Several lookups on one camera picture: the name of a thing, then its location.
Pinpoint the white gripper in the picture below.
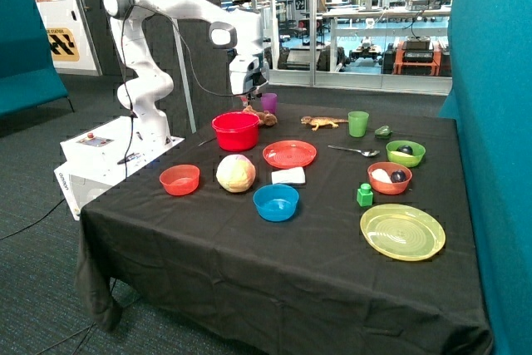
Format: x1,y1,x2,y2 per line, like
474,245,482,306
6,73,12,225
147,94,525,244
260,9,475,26
229,50,269,106

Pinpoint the brown teddy bear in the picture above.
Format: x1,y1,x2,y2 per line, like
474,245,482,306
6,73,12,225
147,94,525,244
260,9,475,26
243,106,278,126

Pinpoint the orange red plastic plate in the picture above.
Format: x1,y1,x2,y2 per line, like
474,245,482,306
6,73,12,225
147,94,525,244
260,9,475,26
263,140,318,170

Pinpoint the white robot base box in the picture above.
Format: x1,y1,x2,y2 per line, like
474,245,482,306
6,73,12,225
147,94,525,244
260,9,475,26
54,116,183,220

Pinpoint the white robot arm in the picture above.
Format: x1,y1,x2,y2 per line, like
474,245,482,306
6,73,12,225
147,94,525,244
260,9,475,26
103,0,269,148

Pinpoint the large red bowl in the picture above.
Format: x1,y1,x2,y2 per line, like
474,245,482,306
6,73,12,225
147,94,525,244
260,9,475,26
211,111,260,151

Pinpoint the blue plastic bowl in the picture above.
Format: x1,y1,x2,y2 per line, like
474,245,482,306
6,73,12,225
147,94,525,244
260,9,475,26
253,184,299,222

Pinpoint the small orange bowl left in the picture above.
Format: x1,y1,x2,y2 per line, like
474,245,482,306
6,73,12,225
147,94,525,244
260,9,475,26
160,165,200,196

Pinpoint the small orange bowl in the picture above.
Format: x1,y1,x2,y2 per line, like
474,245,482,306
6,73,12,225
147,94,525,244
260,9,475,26
367,161,412,195
160,165,200,196

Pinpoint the white egg in orange bowl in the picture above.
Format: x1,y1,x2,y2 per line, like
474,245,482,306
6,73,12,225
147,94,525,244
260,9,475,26
371,169,392,184

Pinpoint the green plastic bowl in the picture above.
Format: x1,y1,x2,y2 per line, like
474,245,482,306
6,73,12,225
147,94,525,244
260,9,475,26
386,140,426,168

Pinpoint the small orange bowl right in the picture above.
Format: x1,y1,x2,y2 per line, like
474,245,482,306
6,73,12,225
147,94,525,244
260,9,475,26
367,161,412,195

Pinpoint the dark plum in green bowl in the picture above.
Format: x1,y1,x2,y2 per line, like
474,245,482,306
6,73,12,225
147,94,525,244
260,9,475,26
397,145,413,155

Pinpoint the dark plum in orange bowl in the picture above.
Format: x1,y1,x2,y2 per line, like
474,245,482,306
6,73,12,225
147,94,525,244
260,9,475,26
390,170,407,183

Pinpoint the purple plastic cup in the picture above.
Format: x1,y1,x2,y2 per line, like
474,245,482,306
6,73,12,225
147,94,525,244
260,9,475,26
261,93,278,114

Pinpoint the brown toy lizard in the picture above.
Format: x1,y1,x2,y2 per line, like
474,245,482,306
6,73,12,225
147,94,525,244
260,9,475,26
300,116,348,131

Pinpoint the pastel plush ball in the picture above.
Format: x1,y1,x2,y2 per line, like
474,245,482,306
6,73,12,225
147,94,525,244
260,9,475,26
215,155,256,193

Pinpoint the white folded cloth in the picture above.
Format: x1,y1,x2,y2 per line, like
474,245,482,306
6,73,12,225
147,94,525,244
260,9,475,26
271,166,306,185

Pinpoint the green plastic cup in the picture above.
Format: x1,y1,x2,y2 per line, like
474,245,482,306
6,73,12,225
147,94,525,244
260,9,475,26
348,111,369,138

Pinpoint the metal spoon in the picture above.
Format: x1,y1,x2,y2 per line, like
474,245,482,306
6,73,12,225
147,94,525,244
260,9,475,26
328,145,380,157

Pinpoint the green toy pepper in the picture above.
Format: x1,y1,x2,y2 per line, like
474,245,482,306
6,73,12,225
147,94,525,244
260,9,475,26
374,126,393,139

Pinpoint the black tablecloth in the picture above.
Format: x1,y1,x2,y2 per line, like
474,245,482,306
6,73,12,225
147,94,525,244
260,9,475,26
75,104,495,354

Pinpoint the green toy block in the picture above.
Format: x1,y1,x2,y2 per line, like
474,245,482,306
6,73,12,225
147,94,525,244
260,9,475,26
357,183,373,207

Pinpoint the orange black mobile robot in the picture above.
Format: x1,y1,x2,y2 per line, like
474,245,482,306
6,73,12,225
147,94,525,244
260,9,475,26
392,37,441,76

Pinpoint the yellow black warning sign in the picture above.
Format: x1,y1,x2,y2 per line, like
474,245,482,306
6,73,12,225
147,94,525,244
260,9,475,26
46,27,80,62

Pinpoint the yellow plastic plate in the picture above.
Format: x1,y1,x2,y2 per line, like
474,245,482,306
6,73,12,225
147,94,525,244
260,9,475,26
360,204,446,262

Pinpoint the teal partition panel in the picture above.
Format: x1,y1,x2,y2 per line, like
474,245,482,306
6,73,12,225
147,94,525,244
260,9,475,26
440,0,531,354

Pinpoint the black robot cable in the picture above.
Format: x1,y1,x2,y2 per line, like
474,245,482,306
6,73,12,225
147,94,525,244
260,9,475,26
107,3,246,167

